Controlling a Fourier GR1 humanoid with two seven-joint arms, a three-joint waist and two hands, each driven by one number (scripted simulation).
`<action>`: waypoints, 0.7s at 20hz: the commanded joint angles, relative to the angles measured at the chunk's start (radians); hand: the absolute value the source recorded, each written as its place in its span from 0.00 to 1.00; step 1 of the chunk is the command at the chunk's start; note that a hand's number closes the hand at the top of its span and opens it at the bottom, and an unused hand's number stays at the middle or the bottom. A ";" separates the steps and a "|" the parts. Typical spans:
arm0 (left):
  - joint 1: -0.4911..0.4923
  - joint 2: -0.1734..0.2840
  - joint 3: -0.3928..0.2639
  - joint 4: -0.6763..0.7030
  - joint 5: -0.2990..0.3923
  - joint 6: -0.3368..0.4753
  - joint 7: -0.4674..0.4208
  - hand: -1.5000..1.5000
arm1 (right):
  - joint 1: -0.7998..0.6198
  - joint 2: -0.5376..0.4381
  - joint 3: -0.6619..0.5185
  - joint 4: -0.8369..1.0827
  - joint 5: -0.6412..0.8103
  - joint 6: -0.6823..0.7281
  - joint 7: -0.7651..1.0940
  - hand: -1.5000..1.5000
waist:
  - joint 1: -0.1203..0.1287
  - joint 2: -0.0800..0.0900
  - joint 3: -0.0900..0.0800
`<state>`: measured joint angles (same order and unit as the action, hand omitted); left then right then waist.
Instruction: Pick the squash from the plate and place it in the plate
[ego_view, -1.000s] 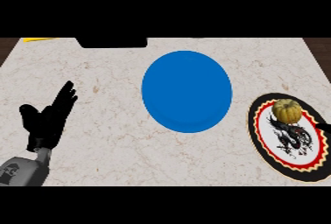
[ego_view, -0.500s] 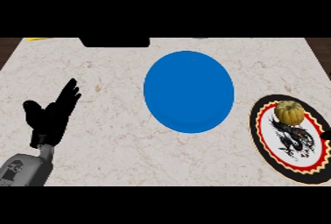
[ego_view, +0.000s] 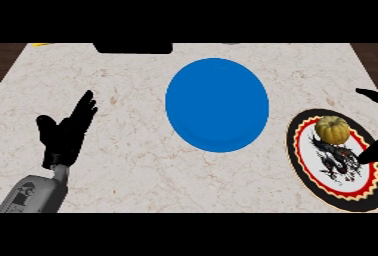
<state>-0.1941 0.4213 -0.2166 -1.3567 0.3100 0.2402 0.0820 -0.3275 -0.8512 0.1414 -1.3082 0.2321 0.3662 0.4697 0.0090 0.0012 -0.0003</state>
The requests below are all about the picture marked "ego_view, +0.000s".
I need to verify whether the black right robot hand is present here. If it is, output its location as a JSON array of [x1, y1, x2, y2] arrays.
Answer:
[[355, 87, 378, 165]]

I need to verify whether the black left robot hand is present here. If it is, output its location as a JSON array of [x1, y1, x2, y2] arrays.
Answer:
[[36, 89, 99, 171]]

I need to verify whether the yellow squash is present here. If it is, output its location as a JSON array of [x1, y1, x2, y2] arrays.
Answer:
[[313, 115, 352, 146]]

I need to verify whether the black-rimmed dragon print plate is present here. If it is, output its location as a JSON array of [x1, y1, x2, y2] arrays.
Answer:
[[285, 108, 378, 213]]

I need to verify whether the blue plate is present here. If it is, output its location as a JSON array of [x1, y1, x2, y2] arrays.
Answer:
[[164, 57, 272, 154]]

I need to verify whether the black appliance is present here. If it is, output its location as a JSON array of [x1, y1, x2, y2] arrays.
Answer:
[[92, 42, 174, 55]]

